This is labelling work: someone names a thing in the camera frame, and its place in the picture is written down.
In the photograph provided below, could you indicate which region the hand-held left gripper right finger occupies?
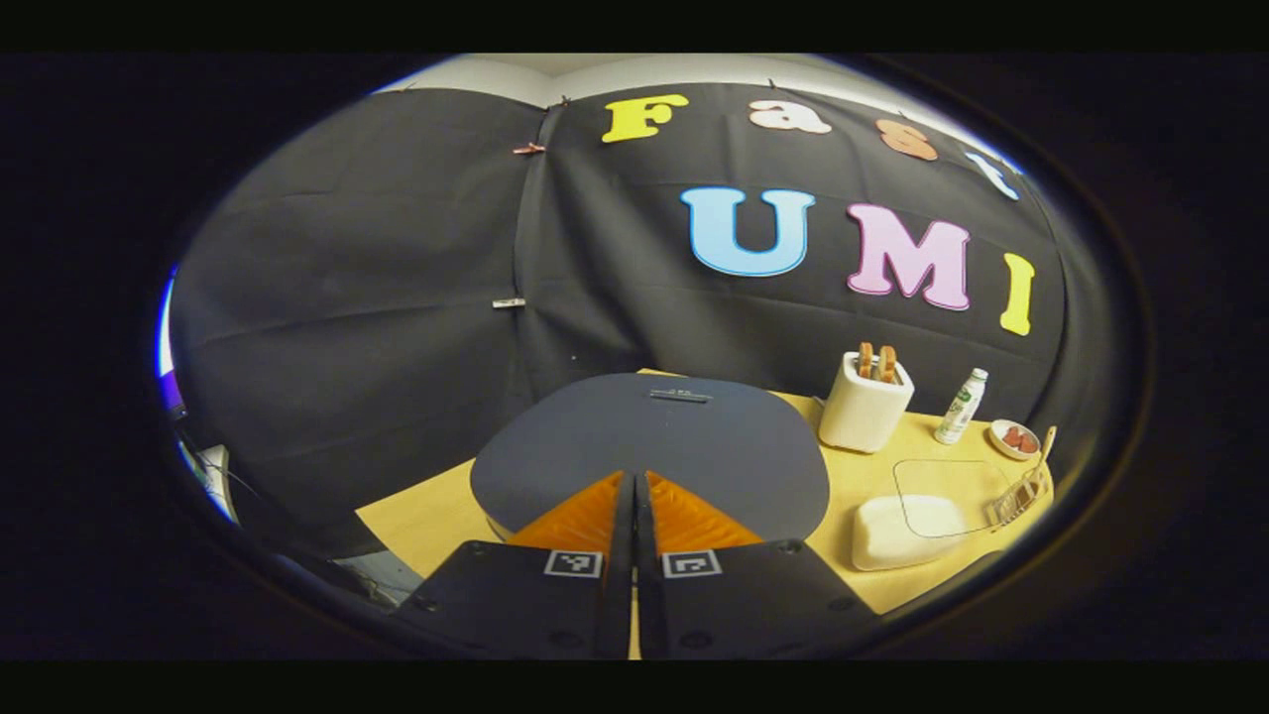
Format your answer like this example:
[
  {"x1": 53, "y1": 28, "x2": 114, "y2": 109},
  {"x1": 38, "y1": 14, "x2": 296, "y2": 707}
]
[{"x1": 635, "y1": 471, "x2": 879, "y2": 660}]

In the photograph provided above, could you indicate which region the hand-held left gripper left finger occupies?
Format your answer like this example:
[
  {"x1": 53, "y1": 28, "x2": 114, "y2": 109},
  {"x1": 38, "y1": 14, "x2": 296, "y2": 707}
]
[{"x1": 392, "y1": 471, "x2": 635, "y2": 660}]

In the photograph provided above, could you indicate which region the dark grey rice cooker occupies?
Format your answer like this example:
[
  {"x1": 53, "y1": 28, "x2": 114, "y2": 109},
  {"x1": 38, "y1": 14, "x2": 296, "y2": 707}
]
[{"x1": 469, "y1": 372, "x2": 831, "y2": 544}]

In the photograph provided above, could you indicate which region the clear container of white rice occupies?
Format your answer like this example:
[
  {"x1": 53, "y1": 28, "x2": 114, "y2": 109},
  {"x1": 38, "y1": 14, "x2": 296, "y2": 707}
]
[{"x1": 851, "y1": 458, "x2": 1014, "y2": 573}]

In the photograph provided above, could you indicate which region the clear chopstick holder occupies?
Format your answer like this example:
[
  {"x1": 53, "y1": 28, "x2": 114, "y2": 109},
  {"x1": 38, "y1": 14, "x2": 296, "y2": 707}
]
[{"x1": 986, "y1": 466, "x2": 1052, "y2": 529}]

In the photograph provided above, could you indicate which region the white toaster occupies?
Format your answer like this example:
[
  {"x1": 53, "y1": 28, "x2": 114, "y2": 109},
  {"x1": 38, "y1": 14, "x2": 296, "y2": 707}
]
[{"x1": 818, "y1": 349, "x2": 915, "y2": 455}]

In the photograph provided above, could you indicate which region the white milk bottle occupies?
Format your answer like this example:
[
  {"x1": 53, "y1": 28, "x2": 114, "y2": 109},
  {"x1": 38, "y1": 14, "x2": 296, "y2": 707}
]
[{"x1": 934, "y1": 368, "x2": 989, "y2": 446}]

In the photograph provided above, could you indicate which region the white round plate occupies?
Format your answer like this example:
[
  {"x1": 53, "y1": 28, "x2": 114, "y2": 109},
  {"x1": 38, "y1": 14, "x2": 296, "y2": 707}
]
[{"x1": 988, "y1": 418, "x2": 1042, "y2": 462}]

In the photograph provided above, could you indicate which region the black backdrop cloth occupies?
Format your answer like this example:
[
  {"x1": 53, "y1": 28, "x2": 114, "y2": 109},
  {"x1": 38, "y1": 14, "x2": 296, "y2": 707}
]
[{"x1": 169, "y1": 84, "x2": 1092, "y2": 561}]

